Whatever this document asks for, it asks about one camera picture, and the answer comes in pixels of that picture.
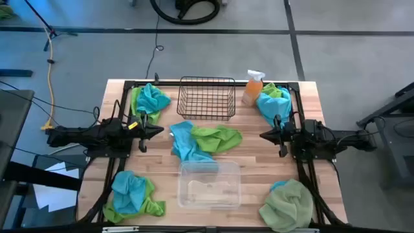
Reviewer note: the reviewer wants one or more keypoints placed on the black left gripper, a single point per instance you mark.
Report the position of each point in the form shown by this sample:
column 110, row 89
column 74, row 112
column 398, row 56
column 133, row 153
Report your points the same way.
column 136, row 132

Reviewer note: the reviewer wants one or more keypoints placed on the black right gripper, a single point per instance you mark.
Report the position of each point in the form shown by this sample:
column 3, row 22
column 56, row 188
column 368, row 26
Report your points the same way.
column 289, row 136

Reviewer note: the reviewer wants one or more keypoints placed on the clear plastic bin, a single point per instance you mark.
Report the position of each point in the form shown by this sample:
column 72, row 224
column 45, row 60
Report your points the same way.
column 210, row 194

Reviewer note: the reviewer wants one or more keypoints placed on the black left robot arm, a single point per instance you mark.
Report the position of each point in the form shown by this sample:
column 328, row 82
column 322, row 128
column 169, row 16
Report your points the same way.
column 81, row 134

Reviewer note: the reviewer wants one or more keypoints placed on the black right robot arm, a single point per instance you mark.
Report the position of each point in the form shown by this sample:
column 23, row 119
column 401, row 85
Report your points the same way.
column 349, row 139

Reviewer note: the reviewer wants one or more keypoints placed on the pale green microfiber towel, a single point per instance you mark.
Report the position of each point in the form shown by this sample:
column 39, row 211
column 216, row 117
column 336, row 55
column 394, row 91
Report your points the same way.
column 288, row 207

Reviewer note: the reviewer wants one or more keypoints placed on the orange spray bottle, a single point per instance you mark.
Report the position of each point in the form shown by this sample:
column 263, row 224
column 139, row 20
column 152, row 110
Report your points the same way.
column 252, row 90

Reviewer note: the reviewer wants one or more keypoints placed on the white paper sheets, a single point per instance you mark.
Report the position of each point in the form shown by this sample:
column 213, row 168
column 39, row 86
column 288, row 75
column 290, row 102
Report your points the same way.
column 55, row 197

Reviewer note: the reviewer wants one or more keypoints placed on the black equipment cart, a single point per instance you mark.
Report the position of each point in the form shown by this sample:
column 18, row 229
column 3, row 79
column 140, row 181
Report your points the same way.
column 398, row 145

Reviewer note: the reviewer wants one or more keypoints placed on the grey desk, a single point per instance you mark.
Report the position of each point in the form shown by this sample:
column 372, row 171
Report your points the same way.
column 13, row 123

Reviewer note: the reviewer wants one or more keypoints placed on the black flat bar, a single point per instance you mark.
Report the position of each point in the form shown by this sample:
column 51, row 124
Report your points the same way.
column 16, row 72

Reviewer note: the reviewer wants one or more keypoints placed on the green rag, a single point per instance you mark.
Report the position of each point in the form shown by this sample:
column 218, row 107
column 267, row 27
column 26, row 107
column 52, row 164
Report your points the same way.
column 6, row 11

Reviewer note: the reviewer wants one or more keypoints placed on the silver metal bracket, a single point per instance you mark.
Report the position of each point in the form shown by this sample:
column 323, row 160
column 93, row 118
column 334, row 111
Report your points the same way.
column 119, row 229

